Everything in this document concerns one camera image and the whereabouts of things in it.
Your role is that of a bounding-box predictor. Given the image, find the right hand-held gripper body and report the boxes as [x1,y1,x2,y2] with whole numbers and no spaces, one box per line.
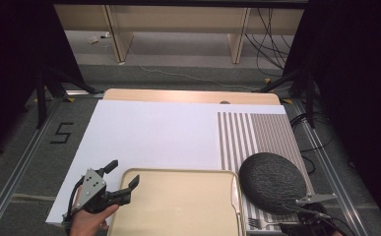
[289,193,341,236]

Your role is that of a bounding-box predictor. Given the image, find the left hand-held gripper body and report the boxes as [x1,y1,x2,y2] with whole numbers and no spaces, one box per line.
[73,168,120,214]

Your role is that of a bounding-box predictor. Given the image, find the dark grey round plate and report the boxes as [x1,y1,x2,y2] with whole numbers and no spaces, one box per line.
[238,151,308,216]

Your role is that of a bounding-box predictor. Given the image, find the beige plastic tray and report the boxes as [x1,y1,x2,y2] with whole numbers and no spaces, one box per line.
[107,167,247,236]

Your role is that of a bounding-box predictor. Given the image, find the person's left hand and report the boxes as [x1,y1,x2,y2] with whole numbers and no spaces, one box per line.
[69,204,120,236]

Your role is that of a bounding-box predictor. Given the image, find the white board sheet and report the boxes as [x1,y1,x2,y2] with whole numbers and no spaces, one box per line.
[45,99,287,226]

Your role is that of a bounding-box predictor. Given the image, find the grey striped placemat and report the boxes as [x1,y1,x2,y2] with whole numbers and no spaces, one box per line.
[217,111,330,235]

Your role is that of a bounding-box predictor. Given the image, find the black tripod stand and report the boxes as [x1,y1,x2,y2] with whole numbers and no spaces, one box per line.
[33,67,105,130]
[259,67,318,130]

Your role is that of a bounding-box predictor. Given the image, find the white plug adapter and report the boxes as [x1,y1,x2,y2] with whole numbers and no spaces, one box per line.
[88,31,111,45]

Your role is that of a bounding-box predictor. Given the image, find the dark curtain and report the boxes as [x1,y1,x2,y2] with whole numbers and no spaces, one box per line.
[282,0,381,227]
[0,0,85,163]

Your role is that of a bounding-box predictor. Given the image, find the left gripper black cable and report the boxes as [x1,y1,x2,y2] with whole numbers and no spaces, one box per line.
[61,176,85,227]

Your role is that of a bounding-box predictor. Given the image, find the aluminium floor rail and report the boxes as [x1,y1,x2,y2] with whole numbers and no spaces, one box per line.
[0,97,65,236]
[290,98,371,236]

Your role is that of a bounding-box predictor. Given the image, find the black floor cable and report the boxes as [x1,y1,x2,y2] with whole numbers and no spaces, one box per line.
[289,112,336,175]

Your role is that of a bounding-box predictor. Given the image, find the thin white floor cable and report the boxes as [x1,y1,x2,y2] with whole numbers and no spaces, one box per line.
[125,42,265,91]

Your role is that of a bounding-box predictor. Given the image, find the light wooden desk frame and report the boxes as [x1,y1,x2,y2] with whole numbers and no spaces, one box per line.
[53,4,305,65]

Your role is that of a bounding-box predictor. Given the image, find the bundle of black cables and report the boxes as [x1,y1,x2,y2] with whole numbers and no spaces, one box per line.
[245,8,294,79]

